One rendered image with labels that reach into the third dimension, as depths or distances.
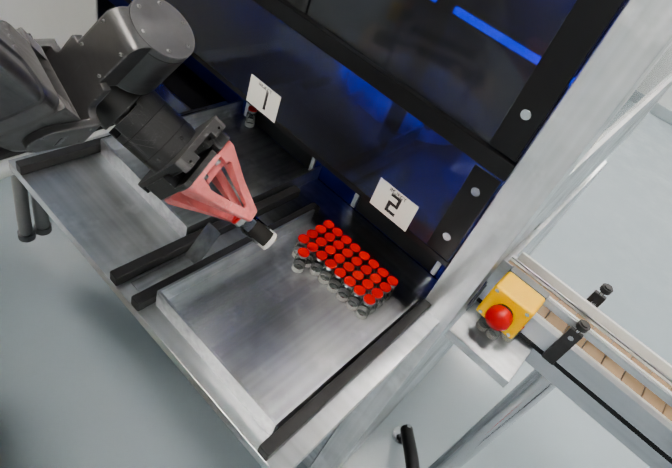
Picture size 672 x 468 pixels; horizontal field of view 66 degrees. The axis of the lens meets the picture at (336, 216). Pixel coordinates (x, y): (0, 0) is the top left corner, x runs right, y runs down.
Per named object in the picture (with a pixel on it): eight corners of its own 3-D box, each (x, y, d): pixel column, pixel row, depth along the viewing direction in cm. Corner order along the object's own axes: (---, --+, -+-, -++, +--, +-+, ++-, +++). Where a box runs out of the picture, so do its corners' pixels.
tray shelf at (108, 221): (224, 107, 123) (225, 100, 122) (456, 306, 99) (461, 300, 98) (9, 168, 91) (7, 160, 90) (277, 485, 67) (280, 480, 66)
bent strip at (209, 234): (204, 245, 89) (209, 221, 85) (215, 256, 88) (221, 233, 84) (130, 282, 80) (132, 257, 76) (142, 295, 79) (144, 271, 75)
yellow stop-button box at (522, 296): (493, 290, 91) (514, 264, 86) (527, 318, 88) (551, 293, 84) (473, 311, 86) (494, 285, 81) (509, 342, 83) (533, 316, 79)
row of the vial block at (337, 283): (297, 248, 95) (303, 231, 92) (369, 316, 89) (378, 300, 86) (289, 253, 93) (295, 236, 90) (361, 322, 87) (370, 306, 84)
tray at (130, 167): (239, 112, 120) (242, 99, 118) (317, 178, 111) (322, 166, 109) (100, 153, 97) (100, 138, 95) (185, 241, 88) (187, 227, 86)
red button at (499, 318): (488, 309, 85) (501, 294, 82) (509, 326, 84) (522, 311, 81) (478, 320, 82) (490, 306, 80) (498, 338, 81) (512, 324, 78)
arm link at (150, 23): (-36, 57, 40) (19, 156, 41) (19, -38, 33) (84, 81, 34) (99, 51, 50) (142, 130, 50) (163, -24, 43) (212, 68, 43)
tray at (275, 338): (308, 221, 101) (313, 208, 99) (409, 312, 92) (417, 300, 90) (155, 304, 78) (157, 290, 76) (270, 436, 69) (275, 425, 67)
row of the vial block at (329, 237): (314, 239, 98) (320, 222, 95) (384, 303, 92) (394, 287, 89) (306, 243, 96) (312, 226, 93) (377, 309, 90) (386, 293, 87)
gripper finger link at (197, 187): (247, 201, 59) (183, 142, 55) (281, 188, 53) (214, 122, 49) (213, 247, 55) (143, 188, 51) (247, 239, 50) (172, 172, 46)
